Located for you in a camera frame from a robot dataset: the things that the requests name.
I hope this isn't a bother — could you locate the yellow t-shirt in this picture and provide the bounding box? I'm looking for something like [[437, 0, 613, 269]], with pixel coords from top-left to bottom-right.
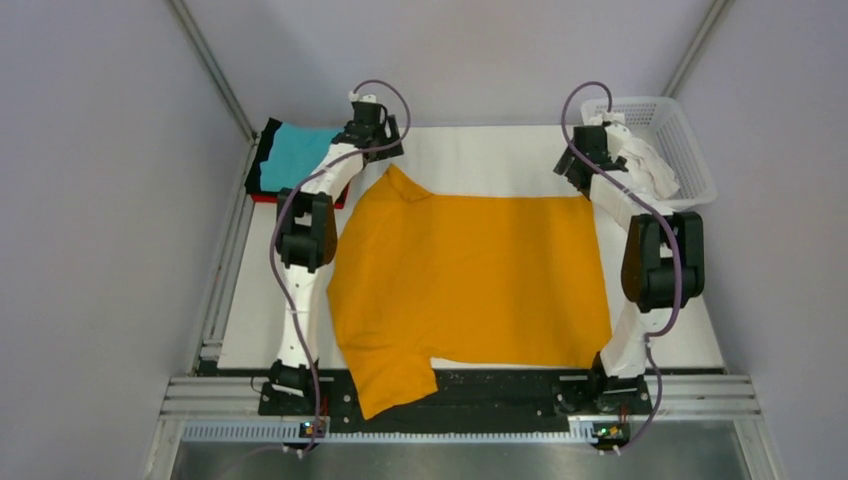
[[327, 167, 612, 419]]

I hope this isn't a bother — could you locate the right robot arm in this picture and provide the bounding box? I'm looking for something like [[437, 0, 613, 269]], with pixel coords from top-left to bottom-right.
[[554, 122, 705, 412]]

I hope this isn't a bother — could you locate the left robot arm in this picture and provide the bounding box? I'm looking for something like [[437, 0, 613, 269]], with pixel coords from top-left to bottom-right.
[[270, 94, 403, 414]]

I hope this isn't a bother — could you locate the white crumpled t-shirt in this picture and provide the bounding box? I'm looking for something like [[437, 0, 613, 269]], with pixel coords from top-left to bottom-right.
[[624, 127, 680, 200]]

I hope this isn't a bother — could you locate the white plastic laundry basket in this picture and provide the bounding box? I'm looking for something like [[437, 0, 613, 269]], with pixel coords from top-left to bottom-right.
[[580, 96, 717, 211]]

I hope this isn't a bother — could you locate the cyan folded t-shirt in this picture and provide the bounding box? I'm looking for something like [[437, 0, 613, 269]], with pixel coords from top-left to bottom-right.
[[259, 124, 342, 193]]

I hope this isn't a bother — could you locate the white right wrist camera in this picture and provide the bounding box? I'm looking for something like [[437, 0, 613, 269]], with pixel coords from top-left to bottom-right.
[[586, 111, 638, 159]]

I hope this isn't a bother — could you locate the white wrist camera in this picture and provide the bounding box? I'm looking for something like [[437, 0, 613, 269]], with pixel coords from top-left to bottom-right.
[[586, 111, 638, 159], [348, 92, 378, 104]]

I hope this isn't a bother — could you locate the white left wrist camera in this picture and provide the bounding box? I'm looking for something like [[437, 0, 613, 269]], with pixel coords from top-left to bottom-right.
[[348, 92, 378, 104]]

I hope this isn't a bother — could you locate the right aluminium frame post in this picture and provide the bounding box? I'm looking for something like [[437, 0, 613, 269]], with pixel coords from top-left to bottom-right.
[[662, 0, 735, 98]]

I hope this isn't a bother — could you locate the aluminium frame post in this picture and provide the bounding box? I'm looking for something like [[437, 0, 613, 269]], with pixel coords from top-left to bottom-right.
[[662, 0, 735, 98], [165, 0, 258, 141]]

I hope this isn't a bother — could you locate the left aluminium frame post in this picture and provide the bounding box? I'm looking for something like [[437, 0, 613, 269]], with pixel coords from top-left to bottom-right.
[[165, 0, 258, 141]]

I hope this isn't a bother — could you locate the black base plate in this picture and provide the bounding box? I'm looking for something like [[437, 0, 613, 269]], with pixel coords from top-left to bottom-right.
[[258, 369, 652, 434]]

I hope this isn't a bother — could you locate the aluminium front rail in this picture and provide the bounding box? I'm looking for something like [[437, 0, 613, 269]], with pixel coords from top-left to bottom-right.
[[160, 369, 760, 444]]

